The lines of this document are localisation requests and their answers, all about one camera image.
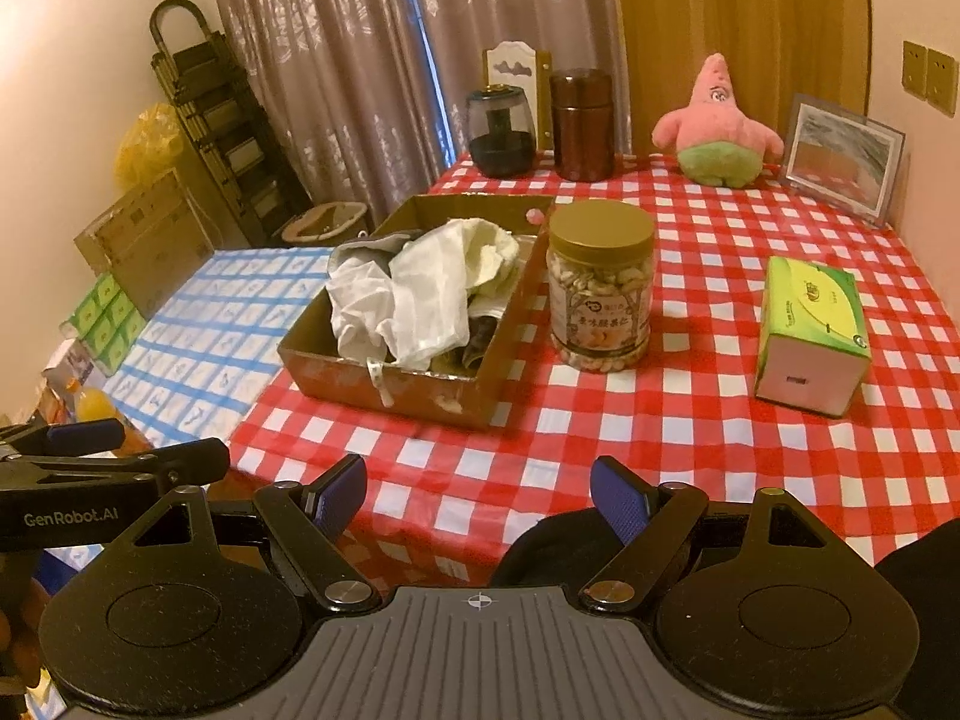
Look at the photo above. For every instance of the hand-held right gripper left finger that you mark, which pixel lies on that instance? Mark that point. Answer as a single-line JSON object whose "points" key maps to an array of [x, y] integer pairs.
{"points": [[337, 496]]}

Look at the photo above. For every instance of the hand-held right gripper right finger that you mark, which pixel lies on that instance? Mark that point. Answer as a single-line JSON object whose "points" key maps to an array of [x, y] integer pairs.
{"points": [[622, 499]]}

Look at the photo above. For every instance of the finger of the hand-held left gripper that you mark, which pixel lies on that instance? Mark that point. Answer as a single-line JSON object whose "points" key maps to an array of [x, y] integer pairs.
{"points": [[191, 461], [82, 435]]}

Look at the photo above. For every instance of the shallow cardboard box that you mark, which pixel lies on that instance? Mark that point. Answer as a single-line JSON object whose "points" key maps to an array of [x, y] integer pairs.
{"points": [[390, 397]]}

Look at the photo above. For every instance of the white cloth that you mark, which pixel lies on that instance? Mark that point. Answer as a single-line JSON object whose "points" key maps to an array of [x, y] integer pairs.
{"points": [[412, 292]]}

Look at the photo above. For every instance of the grey cloth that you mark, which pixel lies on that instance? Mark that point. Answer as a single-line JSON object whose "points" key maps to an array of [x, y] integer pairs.
{"points": [[371, 246]]}

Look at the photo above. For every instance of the green tissue pack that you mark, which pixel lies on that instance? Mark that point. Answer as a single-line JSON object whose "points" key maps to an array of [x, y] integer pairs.
{"points": [[810, 315]]}

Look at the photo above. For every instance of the orange bottle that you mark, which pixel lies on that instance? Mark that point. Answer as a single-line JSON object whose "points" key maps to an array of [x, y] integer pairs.
{"points": [[96, 403]]}

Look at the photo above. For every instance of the red checkered tablecloth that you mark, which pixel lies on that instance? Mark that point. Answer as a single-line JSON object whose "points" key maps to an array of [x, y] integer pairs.
{"points": [[675, 405]]}

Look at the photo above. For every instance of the stack of green packets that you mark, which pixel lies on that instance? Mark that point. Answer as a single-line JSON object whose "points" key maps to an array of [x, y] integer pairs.
{"points": [[105, 322]]}

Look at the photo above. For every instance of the blue checkered tablecloth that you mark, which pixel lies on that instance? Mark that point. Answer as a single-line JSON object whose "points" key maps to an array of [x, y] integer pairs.
{"points": [[210, 330]]}

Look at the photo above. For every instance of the cashew nut jar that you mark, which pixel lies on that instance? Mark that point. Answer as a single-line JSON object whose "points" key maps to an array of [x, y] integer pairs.
{"points": [[600, 300]]}

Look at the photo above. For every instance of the brown cardboard carton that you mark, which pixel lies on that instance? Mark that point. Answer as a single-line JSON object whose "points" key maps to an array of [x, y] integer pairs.
{"points": [[150, 240]]}

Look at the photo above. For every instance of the woven waste basket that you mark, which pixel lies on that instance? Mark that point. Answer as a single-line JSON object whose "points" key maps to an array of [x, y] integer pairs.
{"points": [[322, 221]]}

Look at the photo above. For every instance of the yellow plastic bag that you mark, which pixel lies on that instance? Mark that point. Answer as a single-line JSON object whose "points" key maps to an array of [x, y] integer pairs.
{"points": [[150, 142]]}

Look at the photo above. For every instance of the black folding rack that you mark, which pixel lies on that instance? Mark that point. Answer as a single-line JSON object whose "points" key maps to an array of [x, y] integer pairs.
{"points": [[225, 127]]}

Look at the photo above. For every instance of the dark glass jar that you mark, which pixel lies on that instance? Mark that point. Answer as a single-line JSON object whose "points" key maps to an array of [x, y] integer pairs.
{"points": [[499, 150]]}

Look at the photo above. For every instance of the brown cylindrical canister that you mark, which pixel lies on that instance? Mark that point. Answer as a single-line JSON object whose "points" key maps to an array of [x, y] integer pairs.
{"points": [[581, 127]]}

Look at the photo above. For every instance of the pink starfish plush toy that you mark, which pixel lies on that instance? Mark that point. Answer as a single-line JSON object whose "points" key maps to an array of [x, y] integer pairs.
{"points": [[716, 127]]}

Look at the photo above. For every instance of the patterned sheer curtain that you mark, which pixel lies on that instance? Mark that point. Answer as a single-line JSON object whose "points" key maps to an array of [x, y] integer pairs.
{"points": [[337, 52]]}

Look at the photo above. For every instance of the white wooden holder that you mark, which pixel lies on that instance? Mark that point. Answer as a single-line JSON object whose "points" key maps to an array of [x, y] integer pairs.
{"points": [[514, 60]]}

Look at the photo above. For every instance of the wooden door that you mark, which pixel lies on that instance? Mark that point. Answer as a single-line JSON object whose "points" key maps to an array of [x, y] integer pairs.
{"points": [[750, 0]]}

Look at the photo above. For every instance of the clear picture frame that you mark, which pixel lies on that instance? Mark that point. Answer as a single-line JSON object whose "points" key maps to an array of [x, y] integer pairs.
{"points": [[840, 157]]}

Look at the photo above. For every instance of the wall switch plate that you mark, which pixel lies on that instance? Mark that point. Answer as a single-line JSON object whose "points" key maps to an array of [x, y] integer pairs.
{"points": [[943, 82], [915, 67]]}

